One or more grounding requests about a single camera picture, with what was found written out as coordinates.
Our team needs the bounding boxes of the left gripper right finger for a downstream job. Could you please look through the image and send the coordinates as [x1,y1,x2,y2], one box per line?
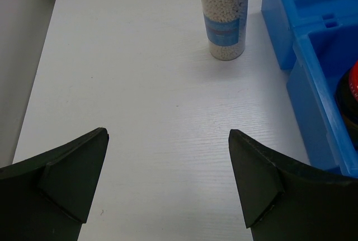
[228,129,357,240]

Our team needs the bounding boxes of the blue three-compartment plastic bin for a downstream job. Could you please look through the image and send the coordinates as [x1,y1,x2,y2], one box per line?
[261,0,357,177]

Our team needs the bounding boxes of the silver-capped white shaker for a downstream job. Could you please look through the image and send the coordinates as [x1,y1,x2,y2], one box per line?
[201,0,248,61]

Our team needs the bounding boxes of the red-lidded sauce jar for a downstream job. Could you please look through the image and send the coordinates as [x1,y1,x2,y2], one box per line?
[335,62,357,150]

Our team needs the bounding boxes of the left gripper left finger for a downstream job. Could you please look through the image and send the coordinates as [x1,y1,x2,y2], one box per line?
[1,127,109,240]

